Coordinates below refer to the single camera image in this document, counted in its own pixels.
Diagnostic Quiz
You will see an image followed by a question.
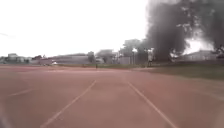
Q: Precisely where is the red running track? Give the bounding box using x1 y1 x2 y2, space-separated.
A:
0 64 224 128

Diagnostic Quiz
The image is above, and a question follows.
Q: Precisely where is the row of distant buildings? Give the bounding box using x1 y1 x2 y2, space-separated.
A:
0 49 134 66

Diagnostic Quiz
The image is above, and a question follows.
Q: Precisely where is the row of dark trees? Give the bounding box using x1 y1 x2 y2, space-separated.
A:
119 0 224 63

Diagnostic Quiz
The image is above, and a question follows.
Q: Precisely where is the grass strip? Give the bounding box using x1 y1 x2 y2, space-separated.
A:
56 63 224 81

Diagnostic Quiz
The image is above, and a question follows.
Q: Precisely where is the pale low building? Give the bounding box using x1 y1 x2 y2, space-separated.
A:
173 49 221 63

